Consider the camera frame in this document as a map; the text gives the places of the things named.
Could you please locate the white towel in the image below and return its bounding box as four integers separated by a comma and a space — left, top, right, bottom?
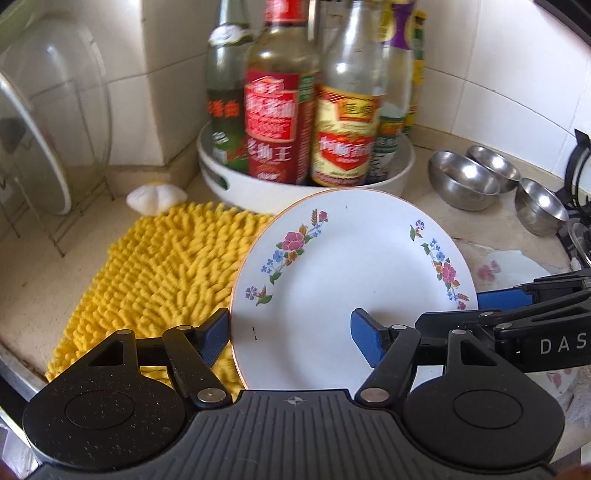
457, 237, 591, 430

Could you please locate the small steel bowl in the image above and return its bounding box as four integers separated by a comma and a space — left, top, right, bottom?
514, 178, 569, 237

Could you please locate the glass pot lid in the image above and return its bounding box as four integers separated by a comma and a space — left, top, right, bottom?
1, 12, 112, 216

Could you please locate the wire lid rack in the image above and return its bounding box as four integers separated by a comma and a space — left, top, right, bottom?
1, 75, 113, 256

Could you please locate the white round turntable tray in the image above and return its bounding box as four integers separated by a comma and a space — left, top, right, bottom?
196, 121, 417, 216

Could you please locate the red label soy sauce bottle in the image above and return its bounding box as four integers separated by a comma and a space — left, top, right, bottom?
245, 0, 320, 184

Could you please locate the yellow label vinegar bottle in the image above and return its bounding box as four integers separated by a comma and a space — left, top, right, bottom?
310, 1, 385, 187

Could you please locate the white plate colourful flower rim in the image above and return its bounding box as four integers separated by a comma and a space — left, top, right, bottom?
230, 189, 478, 391

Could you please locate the dark bottle yellow label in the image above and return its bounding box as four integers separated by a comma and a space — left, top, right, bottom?
404, 10, 427, 134

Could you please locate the green glass bottle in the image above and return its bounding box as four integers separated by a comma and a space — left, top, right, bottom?
205, 1, 254, 174

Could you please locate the black gas stove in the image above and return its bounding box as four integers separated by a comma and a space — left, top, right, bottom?
556, 130, 590, 270

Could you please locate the white garlic bulb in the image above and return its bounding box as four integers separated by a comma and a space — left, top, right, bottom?
126, 183, 187, 216

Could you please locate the yellow chenille mat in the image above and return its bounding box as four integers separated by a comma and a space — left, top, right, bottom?
45, 202, 272, 381

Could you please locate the white plate red flower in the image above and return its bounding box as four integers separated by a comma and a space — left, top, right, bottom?
472, 250, 550, 293

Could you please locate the large steel bowl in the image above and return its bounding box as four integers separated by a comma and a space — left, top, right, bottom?
428, 151, 500, 212

